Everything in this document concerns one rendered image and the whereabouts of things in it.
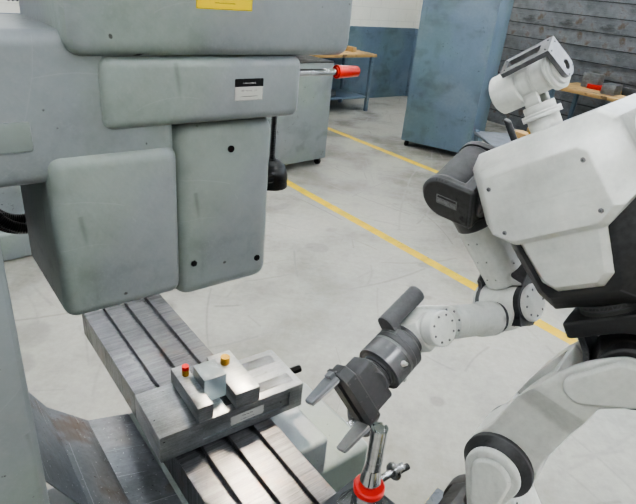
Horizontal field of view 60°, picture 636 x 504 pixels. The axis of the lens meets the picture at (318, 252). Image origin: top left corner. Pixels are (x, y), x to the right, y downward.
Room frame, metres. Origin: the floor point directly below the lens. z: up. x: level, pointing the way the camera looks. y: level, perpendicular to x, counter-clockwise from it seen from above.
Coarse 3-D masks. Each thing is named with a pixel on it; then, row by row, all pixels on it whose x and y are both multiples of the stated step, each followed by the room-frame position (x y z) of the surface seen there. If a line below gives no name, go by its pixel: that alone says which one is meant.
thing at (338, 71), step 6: (336, 66) 1.03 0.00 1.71; (342, 66) 1.03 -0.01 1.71; (348, 66) 1.04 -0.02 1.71; (354, 66) 1.05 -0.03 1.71; (300, 72) 0.97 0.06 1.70; (306, 72) 0.98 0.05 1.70; (312, 72) 0.98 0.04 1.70; (318, 72) 0.99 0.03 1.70; (324, 72) 1.00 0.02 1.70; (330, 72) 1.01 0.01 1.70; (336, 72) 1.02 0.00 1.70; (342, 72) 1.02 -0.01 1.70; (348, 72) 1.03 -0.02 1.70; (354, 72) 1.04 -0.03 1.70; (336, 78) 1.02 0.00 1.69
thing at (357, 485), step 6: (360, 474) 0.59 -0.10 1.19; (354, 480) 0.58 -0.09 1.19; (354, 486) 0.57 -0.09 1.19; (360, 486) 0.57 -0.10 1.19; (378, 486) 0.57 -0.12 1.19; (384, 486) 0.57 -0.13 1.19; (354, 492) 0.56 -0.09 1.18; (360, 492) 0.56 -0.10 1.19; (366, 492) 0.56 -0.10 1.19; (372, 492) 0.56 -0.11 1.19; (378, 492) 0.56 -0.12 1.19; (360, 498) 0.55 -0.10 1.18; (366, 498) 0.55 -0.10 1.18; (372, 498) 0.55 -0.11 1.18; (378, 498) 0.55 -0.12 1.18
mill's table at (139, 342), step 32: (96, 320) 1.27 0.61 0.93; (128, 320) 1.29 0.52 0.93; (160, 320) 1.32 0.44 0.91; (96, 352) 1.23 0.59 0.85; (128, 352) 1.16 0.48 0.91; (160, 352) 1.18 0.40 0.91; (192, 352) 1.17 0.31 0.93; (128, 384) 1.03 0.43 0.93; (160, 384) 1.04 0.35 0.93; (224, 448) 0.86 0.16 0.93; (256, 448) 0.87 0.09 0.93; (288, 448) 0.87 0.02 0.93; (192, 480) 0.77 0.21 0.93; (224, 480) 0.78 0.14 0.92; (256, 480) 0.79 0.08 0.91; (288, 480) 0.79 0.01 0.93; (320, 480) 0.80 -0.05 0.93
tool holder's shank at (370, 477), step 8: (376, 424) 0.58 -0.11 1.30; (376, 432) 0.57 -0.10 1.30; (384, 432) 0.57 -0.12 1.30; (376, 440) 0.56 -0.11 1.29; (384, 440) 0.56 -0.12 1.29; (368, 448) 0.57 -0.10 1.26; (376, 448) 0.56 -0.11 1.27; (384, 448) 0.57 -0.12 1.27; (368, 456) 0.57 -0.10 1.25; (376, 456) 0.56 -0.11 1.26; (368, 464) 0.57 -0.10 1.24; (376, 464) 0.56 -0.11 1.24; (368, 472) 0.56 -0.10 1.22; (376, 472) 0.56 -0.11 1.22; (360, 480) 0.57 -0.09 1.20; (368, 480) 0.56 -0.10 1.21; (376, 480) 0.56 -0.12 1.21; (368, 488) 0.56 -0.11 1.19
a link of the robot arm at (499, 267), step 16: (464, 240) 1.02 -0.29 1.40; (480, 240) 0.99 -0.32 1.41; (496, 240) 0.99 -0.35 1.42; (480, 256) 1.00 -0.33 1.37; (496, 256) 0.99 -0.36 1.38; (512, 256) 1.00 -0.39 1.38; (480, 272) 1.02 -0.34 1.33; (496, 272) 0.99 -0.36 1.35; (512, 272) 0.99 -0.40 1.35; (480, 288) 1.03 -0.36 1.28; (496, 288) 0.99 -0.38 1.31; (528, 288) 0.96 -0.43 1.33; (528, 304) 0.94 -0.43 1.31; (544, 304) 0.97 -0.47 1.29; (528, 320) 0.93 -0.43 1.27
